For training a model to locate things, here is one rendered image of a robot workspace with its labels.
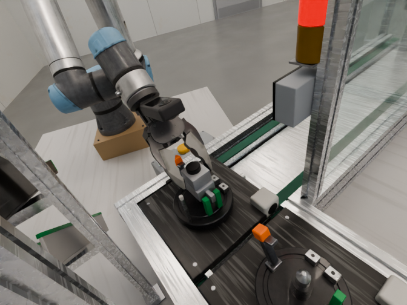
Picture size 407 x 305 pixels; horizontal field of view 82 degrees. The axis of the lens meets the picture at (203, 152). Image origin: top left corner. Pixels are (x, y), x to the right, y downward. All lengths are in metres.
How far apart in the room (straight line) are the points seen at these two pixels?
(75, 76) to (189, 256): 0.48
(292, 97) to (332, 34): 0.09
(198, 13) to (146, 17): 1.35
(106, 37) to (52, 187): 0.33
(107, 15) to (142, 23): 6.11
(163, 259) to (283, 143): 0.49
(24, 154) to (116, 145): 0.69
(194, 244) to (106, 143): 0.59
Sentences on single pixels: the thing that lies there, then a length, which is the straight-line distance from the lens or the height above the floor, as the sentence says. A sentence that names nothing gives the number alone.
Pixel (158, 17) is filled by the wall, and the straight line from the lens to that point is 6.94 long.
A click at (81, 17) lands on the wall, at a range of 7.03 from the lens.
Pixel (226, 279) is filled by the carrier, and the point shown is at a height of 0.97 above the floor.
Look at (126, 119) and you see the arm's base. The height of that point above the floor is 0.98.
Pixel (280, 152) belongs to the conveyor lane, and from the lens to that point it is 0.74.
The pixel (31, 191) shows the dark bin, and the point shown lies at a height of 1.24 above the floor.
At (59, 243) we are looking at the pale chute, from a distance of 0.35.
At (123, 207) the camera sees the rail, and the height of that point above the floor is 0.96.
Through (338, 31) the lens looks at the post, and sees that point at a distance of 0.37.
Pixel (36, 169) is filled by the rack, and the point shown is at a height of 1.27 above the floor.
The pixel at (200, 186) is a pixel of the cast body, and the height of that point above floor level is 1.06.
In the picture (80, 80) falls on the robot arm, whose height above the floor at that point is 1.24.
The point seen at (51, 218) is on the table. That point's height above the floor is 0.86.
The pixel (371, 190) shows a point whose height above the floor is 0.86.
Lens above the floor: 1.41
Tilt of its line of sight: 40 degrees down
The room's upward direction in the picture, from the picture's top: 14 degrees counter-clockwise
